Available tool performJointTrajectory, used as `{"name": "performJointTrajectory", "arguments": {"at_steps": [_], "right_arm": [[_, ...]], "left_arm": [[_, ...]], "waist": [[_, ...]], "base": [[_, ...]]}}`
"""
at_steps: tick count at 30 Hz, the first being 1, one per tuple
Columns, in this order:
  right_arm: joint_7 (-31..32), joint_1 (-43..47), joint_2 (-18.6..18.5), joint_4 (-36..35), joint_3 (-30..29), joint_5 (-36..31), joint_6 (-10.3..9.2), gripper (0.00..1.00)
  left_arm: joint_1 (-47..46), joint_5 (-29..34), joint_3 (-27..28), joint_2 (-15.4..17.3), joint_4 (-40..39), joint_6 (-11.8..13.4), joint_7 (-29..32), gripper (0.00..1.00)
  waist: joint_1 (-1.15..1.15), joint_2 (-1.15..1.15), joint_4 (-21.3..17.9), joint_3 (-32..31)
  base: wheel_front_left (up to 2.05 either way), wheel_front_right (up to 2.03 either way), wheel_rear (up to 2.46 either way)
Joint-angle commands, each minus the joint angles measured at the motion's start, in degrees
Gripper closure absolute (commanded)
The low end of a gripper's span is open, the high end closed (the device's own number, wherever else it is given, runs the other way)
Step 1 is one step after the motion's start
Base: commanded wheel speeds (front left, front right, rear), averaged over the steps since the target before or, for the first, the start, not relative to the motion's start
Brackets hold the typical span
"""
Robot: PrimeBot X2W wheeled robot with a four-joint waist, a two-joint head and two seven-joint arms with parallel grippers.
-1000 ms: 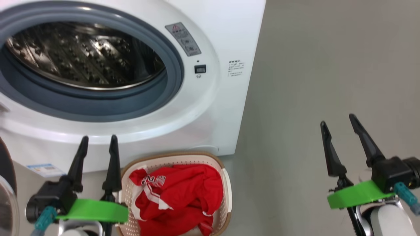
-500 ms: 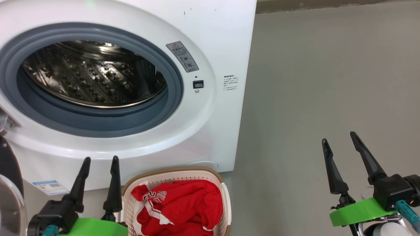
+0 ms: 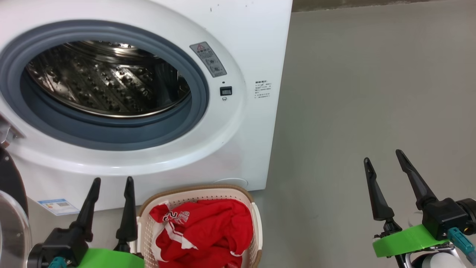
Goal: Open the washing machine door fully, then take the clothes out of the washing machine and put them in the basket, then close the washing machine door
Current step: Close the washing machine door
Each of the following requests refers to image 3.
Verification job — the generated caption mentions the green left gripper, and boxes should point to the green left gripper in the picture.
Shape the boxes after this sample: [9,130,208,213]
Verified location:
[71,176,145,268]

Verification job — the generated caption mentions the red and white jersey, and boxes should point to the red and white jersey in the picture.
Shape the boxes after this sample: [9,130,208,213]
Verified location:
[149,199,254,268]

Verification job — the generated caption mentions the stainless steel drum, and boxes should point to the stainless steel drum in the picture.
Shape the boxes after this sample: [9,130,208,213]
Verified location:
[25,40,192,119]

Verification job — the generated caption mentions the cream basket with brown rim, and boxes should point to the cream basket with brown rim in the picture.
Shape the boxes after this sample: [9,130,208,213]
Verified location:
[136,185,263,268]

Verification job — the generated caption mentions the right arm cable teal plug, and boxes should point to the right arm cable teal plug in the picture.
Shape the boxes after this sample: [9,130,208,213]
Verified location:
[447,228,476,266]

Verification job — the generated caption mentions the metal door hinge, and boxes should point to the metal door hinge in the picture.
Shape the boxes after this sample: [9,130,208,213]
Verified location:
[0,114,25,148]

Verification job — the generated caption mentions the grey warning label sticker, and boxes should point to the grey warning label sticker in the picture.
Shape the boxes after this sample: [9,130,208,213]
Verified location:
[190,42,227,78]

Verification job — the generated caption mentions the blue energy label sticker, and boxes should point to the blue energy label sticker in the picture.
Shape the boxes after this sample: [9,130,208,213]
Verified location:
[37,198,81,217]

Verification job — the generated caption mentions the black door with glass bowl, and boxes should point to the black door with glass bowl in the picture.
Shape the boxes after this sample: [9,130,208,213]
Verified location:
[0,145,32,268]

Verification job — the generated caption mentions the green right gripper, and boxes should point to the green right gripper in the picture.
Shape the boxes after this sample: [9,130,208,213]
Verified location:
[364,150,450,258]

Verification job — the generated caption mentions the white front-load washing machine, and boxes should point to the white front-load washing machine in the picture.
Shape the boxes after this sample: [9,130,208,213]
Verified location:
[0,0,293,213]

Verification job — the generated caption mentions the round drain filter cover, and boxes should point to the round drain filter cover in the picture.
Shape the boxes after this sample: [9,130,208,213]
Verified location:
[214,178,249,189]

